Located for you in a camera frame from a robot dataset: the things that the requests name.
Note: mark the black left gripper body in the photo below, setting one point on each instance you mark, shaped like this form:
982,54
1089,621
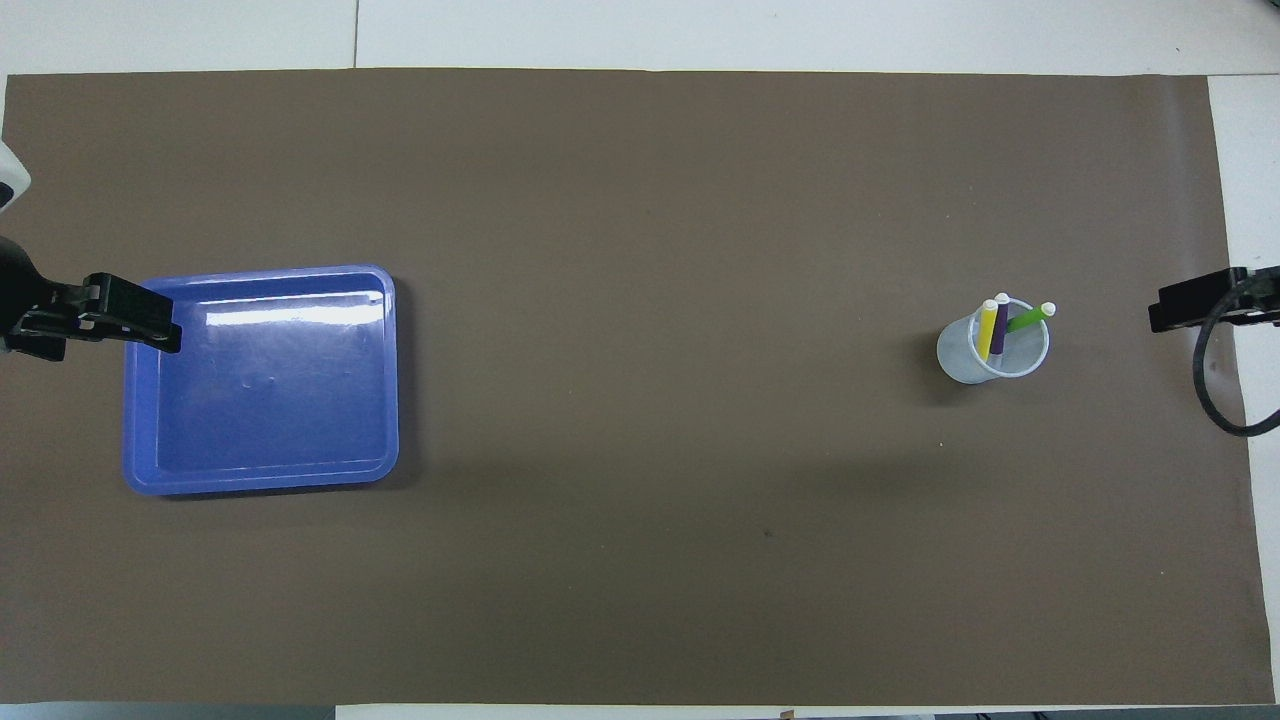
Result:
18,290

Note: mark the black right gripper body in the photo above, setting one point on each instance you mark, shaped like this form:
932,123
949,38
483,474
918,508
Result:
1265,295

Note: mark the green marker pen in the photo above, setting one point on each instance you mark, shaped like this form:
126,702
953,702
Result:
1030,319

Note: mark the purple marker pen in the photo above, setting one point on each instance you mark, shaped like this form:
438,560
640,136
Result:
1000,325

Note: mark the yellow marker pen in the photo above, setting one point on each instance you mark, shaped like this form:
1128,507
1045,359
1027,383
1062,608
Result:
987,330

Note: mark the blue plastic tray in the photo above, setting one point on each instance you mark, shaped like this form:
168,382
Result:
280,400

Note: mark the translucent plastic cup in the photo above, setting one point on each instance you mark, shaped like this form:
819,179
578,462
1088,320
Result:
960,365

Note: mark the brown table mat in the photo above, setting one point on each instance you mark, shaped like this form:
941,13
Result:
640,250

